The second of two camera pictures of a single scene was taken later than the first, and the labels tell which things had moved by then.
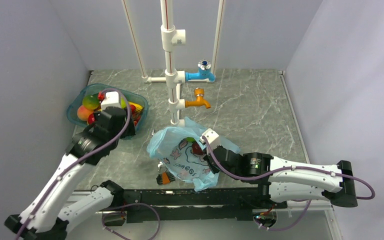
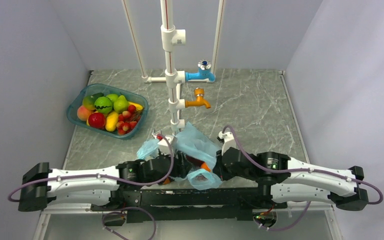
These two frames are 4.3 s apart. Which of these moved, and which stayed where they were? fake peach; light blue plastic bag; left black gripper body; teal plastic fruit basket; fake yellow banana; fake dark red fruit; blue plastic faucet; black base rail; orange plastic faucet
Moved: left black gripper body; fake dark red fruit; light blue plastic bag
Stayed: teal plastic fruit basket; fake yellow banana; fake peach; blue plastic faucet; black base rail; orange plastic faucet
